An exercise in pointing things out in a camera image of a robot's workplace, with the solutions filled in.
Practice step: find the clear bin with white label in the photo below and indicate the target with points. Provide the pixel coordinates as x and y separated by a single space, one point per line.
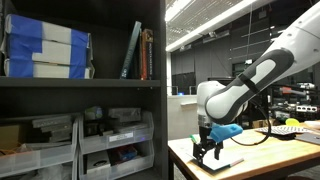
116 141

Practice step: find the small greenish box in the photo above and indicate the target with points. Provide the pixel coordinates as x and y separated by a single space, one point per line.
93 113

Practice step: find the clear plastic storage bin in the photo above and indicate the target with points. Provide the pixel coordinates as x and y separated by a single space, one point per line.
133 165

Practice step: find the grey laptop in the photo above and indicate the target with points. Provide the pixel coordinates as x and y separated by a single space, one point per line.
308 138

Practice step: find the dark book brown top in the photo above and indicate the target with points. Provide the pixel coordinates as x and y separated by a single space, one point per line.
150 56

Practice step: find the thin teal book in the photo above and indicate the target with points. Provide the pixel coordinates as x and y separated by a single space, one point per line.
130 50

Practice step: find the blue white paper ream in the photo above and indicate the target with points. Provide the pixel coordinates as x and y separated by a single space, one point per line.
50 70
56 31
53 53

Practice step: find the grey rectangular box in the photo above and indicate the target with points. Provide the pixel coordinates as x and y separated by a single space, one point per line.
124 114

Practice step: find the checkerboard calibration board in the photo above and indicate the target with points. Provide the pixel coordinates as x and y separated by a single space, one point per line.
283 130

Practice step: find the white box black circle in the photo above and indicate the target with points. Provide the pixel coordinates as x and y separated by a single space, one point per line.
98 162

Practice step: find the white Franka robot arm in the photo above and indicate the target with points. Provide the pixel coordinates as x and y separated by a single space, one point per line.
286 43

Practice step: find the orange round object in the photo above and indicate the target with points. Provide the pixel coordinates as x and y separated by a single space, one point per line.
286 90

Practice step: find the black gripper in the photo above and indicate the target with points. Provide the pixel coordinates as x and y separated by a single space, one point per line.
205 135

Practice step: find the brown cardboard box in bin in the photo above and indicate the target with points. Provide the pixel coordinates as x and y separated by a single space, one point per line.
9 136

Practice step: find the long ceiling light strip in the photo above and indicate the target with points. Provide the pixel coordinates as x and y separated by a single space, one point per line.
216 22

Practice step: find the black bookshelf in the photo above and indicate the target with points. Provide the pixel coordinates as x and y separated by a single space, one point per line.
100 93

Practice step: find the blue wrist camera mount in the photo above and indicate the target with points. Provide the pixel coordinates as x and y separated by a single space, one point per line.
223 131

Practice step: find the blue small box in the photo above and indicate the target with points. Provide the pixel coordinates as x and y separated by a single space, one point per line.
126 153

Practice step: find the orange spine book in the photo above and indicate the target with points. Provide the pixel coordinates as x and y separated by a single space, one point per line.
143 56

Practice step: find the large clear plastic bin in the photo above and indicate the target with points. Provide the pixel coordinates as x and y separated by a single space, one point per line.
40 158

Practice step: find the grey flat boxes stack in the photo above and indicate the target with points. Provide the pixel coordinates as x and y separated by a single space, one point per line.
53 126

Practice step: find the green white packet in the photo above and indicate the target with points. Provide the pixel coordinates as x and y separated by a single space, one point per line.
193 138

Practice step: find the yellow-green disc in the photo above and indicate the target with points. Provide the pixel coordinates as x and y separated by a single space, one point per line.
292 122

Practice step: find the book with teal cover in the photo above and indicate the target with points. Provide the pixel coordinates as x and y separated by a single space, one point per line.
220 164

